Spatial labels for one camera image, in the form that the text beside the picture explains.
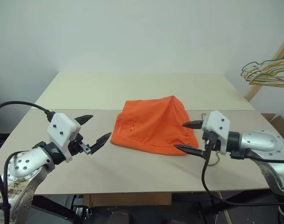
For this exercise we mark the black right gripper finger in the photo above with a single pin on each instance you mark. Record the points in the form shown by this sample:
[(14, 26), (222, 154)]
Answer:
[(193, 152), (194, 124)]

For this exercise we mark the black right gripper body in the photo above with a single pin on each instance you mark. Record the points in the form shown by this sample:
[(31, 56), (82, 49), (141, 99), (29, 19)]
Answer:
[(211, 141)]

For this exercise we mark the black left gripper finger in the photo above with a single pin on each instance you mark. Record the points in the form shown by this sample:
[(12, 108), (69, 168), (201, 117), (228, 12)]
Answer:
[(84, 119), (99, 142)]

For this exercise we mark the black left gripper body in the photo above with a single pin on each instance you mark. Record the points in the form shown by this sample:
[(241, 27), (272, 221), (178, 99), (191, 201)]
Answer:
[(76, 144)]

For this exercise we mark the orange shorts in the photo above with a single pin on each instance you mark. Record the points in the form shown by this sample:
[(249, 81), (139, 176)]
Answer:
[(151, 121)]

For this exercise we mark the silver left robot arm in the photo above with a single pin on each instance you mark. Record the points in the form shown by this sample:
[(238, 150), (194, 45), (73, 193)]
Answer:
[(27, 163)]

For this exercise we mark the light wooden stick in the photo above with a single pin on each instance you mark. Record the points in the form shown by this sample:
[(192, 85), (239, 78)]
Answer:
[(224, 207)]

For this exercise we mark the flat brown cardboard panel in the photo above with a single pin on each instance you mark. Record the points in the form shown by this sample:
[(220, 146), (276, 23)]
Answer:
[(132, 199)]

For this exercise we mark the dark rounded shape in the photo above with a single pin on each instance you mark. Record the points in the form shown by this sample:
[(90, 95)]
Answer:
[(120, 217), (178, 221)]

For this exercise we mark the open brown cardboard box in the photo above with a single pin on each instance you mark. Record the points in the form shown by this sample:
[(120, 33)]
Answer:
[(280, 126)]

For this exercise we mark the light wooden clothes rack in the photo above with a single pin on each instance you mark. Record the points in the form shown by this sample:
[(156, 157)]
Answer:
[(260, 81)]

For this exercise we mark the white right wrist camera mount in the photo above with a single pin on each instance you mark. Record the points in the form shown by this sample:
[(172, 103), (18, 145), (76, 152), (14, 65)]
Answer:
[(217, 122)]

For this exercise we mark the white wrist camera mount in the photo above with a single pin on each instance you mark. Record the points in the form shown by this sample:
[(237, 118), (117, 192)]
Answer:
[(217, 122), (62, 127)]

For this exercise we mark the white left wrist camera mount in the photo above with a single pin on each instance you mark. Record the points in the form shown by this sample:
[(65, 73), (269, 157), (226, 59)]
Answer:
[(62, 127)]

